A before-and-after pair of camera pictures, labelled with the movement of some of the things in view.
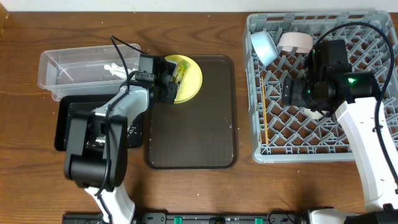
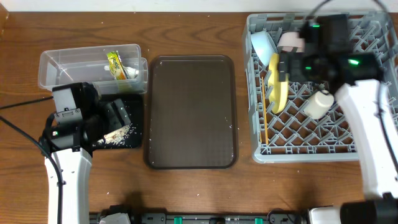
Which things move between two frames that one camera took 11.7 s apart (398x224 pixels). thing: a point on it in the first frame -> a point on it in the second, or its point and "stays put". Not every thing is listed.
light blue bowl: [264, 46] stays put
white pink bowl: [303, 42] stays put
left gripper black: [171, 89] -> [109, 111]
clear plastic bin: [95, 70] stays put
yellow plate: [191, 83] -> [278, 90]
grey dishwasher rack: [280, 132] stays put
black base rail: [295, 217] stays put
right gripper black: [288, 93] -> [285, 66]
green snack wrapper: [179, 73] -> [116, 66]
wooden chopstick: [265, 115] stays put
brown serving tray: [203, 132] stays put
